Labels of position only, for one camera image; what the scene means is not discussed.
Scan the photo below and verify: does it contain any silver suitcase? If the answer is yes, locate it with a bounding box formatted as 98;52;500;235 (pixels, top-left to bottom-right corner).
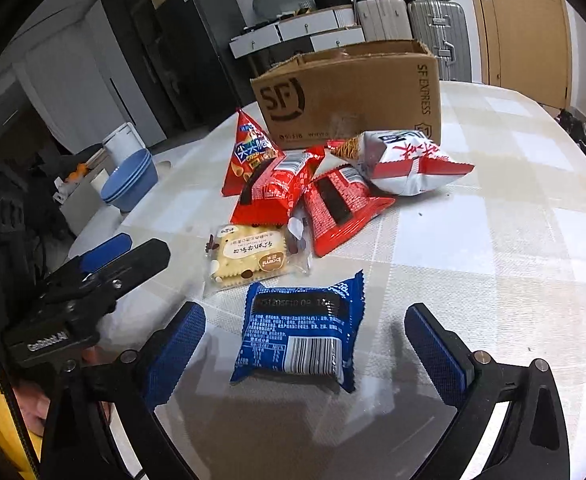
407;0;472;82

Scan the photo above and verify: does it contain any black cable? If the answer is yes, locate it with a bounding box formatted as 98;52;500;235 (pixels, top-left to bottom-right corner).
0;305;41;478

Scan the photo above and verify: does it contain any wooden door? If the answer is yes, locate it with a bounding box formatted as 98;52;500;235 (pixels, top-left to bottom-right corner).
463;0;574;101

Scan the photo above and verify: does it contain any white desk with drawers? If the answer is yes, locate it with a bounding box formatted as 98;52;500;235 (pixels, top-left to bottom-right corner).
229;5;366;77

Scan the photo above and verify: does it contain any white and red snack packet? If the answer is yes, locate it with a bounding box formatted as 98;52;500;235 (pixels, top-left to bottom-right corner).
328;130;475;197

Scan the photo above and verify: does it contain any black refrigerator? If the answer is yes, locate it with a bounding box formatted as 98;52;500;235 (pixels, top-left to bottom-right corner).
155;0;254;131

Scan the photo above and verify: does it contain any brown cardboard box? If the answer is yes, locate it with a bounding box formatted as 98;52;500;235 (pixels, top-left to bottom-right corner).
250;39;442;151

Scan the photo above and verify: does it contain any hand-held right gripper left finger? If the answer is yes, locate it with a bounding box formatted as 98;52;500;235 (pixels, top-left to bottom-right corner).
40;301;207;480

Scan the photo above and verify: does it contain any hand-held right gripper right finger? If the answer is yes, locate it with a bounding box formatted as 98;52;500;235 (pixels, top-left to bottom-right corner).
405;303;571;480

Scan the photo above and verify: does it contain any cream biscuit packet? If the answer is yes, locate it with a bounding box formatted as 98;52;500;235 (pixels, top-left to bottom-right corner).
204;222;312;295

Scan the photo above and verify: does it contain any stack of blue bowls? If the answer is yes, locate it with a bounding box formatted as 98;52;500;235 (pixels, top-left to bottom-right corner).
100;148;158;212

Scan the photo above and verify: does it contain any white electric kettle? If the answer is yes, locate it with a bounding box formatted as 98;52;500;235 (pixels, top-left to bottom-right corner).
103;121;146;166

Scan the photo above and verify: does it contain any beige suitcase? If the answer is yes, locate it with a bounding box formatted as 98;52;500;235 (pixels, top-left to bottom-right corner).
355;0;414;43

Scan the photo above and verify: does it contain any dark wardrobe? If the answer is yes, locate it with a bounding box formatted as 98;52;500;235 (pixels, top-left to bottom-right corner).
100;0;194;131

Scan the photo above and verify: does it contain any pile of shoes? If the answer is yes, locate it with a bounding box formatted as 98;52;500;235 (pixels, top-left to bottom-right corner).
558;107;586;171

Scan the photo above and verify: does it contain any blue snack packet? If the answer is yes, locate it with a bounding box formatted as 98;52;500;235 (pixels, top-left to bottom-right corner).
230;270;365;394

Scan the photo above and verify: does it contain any red triangular snack packet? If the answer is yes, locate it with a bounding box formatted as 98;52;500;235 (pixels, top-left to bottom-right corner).
222;109;280;197

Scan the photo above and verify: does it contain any person's left hand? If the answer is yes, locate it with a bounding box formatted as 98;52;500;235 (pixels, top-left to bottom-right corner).
15;382;50;436

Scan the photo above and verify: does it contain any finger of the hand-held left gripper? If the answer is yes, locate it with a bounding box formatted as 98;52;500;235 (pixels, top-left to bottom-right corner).
80;233;134;274
100;239;171;307

